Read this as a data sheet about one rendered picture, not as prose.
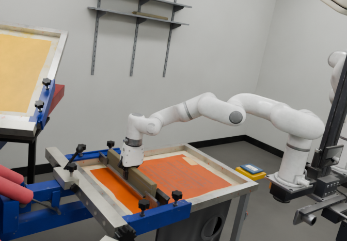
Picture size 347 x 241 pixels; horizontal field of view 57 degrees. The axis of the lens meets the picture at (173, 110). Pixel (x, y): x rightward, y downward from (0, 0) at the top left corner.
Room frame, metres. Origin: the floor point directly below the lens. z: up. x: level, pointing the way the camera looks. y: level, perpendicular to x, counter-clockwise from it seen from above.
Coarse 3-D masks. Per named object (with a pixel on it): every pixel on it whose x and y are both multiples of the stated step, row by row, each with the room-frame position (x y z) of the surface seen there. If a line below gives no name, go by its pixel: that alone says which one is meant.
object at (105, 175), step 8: (144, 160) 1.63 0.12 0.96; (152, 160) 1.65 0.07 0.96; (160, 160) 1.67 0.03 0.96; (168, 160) 1.68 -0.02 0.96; (184, 160) 1.72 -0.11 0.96; (104, 168) 1.46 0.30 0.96; (192, 168) 1.63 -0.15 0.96; (200, 168) 1.65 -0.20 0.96; (96, 176) 1.36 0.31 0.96; (104, 176) 1.38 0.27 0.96; (112, 176) 1.39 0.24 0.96; (104, 184) 1.30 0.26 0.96; (112, 184) 1.32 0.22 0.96; (120, 184) 1.33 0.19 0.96
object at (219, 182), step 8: (208, 176) 1.56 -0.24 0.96; (216, 176) 1.58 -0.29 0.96; (216, 184) 1.49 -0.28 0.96; (224, 184) 1.50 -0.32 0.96; (112, 192) 1.24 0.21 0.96; (120, 192) 1.26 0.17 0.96; (128, 192) 1.27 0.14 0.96; (168, 192) 1.32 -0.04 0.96; (184, 192) 1.35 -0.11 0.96; (192, 192) 1.36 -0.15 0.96; (200, 192) 1.37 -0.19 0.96; (120, 200) 1.19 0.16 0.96; (128, 200) 1.20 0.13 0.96; (136, 200) 1.21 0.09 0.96; (128, 208) 1.14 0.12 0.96; (136, 208) 1.15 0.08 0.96
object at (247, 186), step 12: (168, 144) 1.84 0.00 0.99; (180, 144) 1.88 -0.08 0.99; (204, 156) 1.75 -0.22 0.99; (216, 168) 1.67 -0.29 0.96; (228, 168) 1.63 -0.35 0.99; (240, 180) 1.54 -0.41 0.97; (252, 180) 1.53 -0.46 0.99; (216, 192) 1.33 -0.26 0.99; (228, 192) 1.35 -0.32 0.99; (240, 192) 1.41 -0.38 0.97; (192, 204) 1.20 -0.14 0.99; (204, 204) 1.24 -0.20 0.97
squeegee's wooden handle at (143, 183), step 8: (112, 152) 1.43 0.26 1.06; (112, 160) 1.42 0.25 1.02; (120, 168) 1.36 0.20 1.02; (128, 168) 1.31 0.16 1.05; (136, 168) 1.30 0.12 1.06; (128, 176) 1.30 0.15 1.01; (136, 176) 1.26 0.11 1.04; (144, 176) 1.24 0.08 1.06; (136, 184) 1.25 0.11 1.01; (144, 184) 1.21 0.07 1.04; (152, 184) 1.18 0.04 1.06; (144, 192) 1.20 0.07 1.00; (152, 192) 1.18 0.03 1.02
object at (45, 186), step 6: (54, 180) 1.12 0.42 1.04; (30, 186) 1.05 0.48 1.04; (36, 186) 1.06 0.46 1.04; (42, 186) 1.06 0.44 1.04; (48, 186) 1.07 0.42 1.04; (54, 186) 1.08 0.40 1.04; (60, 186) 1.08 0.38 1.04; (36, 192) 1.03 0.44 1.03; (42, 192) 1.04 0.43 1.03; (48, 192) 1.05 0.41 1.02; (60, 192) 1.09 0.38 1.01; (66, 192) 1.10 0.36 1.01; (72, 192) 1.12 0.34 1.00; (36, 198) 1.03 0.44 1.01; (42, 198) 1.04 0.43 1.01; (48, 198) 1.06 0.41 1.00
